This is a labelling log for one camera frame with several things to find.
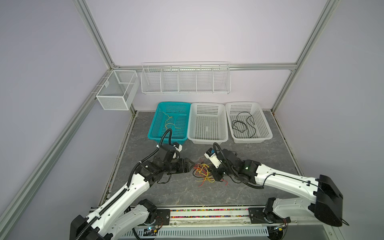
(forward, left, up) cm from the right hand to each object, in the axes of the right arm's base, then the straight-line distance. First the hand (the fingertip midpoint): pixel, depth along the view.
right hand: (208, 170), depth 77 cm
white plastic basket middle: (+41, -1, -10) cm, 43 cm away
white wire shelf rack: (+56, +13, +19) cm, 61 cm away
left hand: (0, +10, +4) cm, 11 cm away
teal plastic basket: (+44, +24, -4) cm, 50 cm away
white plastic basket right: (+42, -32, -11) cm, 54 cm away
